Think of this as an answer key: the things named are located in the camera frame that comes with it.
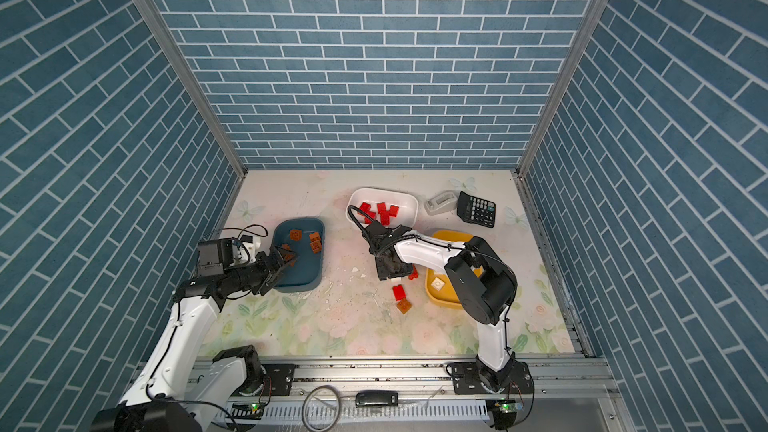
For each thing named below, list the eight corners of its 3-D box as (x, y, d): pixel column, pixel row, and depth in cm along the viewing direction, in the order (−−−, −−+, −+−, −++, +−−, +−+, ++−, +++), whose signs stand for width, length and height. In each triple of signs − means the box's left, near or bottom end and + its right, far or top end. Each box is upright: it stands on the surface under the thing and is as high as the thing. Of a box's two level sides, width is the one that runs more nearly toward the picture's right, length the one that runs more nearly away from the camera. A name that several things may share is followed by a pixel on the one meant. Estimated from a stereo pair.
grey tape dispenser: (428, 216, 109) (429, 210, 106) (421, 200, 114) (422, 194, 111) (458, 209, 111) (460, 203, 108) (450, 194, 116) (452, 188, 113)
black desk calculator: (454, 219, 108) (455, 214, 106) (459, 196, 116) (460, 191, 113) (492, 228, 106) (494, 223, 104) (494, 204, 113) (496, 199, 111)
